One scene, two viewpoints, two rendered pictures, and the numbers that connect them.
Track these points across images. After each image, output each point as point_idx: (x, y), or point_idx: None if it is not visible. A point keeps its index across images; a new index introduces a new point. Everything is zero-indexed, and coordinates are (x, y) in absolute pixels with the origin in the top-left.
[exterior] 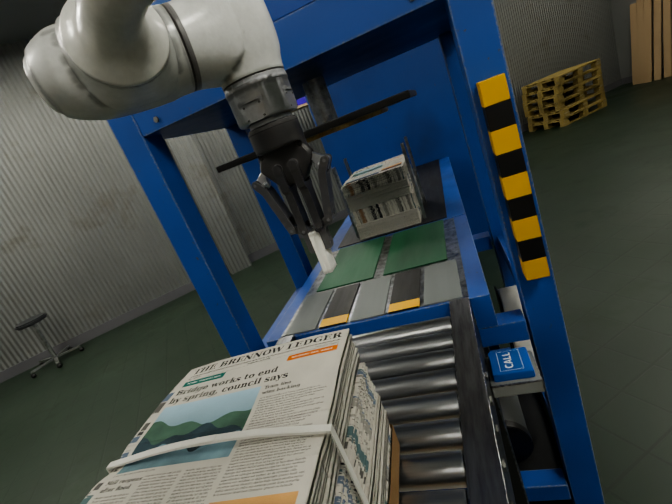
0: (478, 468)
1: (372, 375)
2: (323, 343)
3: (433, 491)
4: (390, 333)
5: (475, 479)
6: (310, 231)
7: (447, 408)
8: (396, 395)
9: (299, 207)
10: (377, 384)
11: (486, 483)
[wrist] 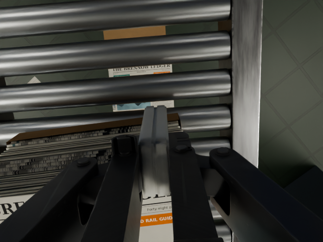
0: (242, 132)
1: None
2: (157, 204)
3: (206, 147)
4: None
5: (239, 140)
6: (144, 179)
7: (217, 58)
8: (156, 26)
9: (136, 238)
10: (133, 15)
11: (246, 143)
